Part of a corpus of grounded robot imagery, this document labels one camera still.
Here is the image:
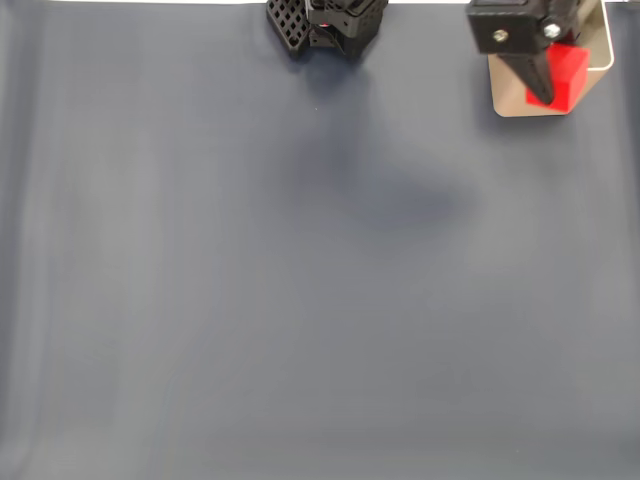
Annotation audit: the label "red cube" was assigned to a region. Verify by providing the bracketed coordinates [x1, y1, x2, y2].
[524, 43, 592, 112]

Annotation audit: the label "beige rounded square box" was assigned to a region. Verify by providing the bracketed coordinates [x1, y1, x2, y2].
[487, 0, 615, 119]

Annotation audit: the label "dark blue mat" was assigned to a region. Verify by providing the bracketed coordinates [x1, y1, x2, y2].
[0, 3, 640, 480]

